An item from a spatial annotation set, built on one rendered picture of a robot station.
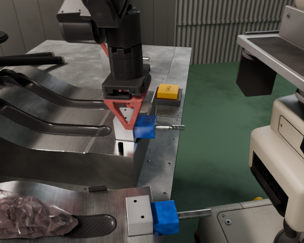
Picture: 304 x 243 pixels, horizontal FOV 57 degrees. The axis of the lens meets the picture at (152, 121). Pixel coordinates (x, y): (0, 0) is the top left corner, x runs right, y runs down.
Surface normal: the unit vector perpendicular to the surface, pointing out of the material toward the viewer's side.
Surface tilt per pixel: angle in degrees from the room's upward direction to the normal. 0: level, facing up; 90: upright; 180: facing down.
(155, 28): 90
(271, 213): 0
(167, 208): 0
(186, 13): 90
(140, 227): 90
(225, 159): 0
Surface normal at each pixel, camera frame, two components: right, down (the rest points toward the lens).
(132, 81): -0.04, -0.85
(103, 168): -0.16, 0.54
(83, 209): 0.18, -0.83
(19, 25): 0.17, 0.54
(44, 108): 0.40, -0.73
